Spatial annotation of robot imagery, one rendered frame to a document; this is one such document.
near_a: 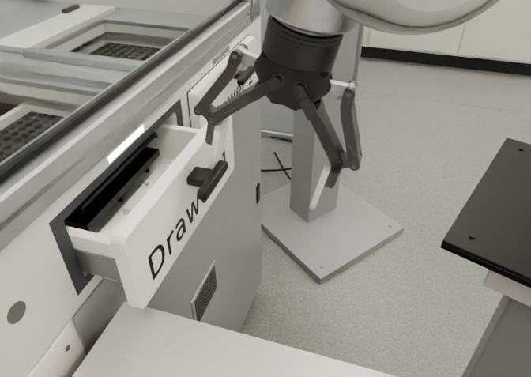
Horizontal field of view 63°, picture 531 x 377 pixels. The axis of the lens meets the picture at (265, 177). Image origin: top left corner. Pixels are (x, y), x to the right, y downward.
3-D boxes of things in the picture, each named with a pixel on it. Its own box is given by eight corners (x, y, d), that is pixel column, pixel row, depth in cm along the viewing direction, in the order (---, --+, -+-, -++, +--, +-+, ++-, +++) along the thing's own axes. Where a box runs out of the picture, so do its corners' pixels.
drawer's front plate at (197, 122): (256, 84, 96) (255, 35, 89) (203, 153, 74) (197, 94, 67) (249, 84, 96) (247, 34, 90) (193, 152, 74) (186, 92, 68)
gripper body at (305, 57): (355, 22, 44) (328, 100, 50) (276, -2, 45) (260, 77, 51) (343, 47, 38) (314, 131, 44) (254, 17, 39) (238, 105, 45)
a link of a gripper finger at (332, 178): (338, 145, 50) (363, 154, 49) (325, 179, 53) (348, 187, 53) (336, 152, 49) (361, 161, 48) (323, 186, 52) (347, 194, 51)
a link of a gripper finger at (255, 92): (284, 87, 44) (276, 75, 44) (208, 130, 51) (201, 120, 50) (293, 72, 47) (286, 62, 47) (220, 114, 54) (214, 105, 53)
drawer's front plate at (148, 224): (235, 167, 70) (231, 107, 64) (142, 312, 48) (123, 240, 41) (224, 166, 71) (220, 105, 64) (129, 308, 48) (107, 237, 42)
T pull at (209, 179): (228, 167, 56) (228, 159, 55) (205, 203, 51) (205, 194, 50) (203, 163, 57) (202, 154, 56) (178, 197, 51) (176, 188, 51)
